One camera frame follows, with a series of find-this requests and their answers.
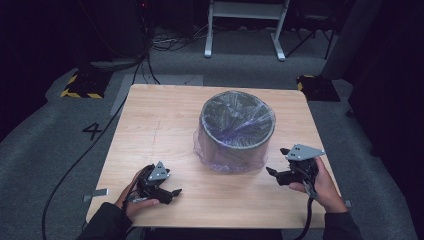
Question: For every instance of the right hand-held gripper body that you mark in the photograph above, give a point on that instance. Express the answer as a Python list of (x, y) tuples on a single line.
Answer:
[(301, 166)]

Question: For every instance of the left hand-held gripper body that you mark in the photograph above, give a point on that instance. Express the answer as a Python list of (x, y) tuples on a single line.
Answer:
[(156, 173)]

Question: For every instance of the bin with plastic bag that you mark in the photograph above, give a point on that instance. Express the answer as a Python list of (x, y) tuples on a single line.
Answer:
[(240, 128)]

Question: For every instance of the round green trash bin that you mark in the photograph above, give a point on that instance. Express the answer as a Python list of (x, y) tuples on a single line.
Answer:
[(216, 151)]

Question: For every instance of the person's left hand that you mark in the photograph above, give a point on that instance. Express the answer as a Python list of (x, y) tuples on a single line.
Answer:
[(133, 206)]

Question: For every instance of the person's right hand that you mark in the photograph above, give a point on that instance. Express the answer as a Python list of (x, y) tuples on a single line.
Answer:
[(326, 193)]

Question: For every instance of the person's black clothing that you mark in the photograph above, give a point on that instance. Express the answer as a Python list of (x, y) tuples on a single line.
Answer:
[(213, 235)]

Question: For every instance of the yellow black striped stand base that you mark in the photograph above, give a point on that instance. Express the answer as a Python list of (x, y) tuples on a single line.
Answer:
[(318, 88), (86, 85)]

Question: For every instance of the black tripod stand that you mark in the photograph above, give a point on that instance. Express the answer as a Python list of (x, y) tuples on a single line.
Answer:
[(313, 31)]

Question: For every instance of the grey column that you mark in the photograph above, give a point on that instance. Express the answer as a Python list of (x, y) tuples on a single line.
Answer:
[(353, 36)]

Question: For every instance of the grey metal table bracket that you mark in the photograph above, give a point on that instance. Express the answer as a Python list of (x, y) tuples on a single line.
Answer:
[(96, 193), (348, 203)]

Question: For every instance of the white metal table frame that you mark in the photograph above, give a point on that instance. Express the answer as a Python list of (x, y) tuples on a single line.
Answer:
[(246, 10)]

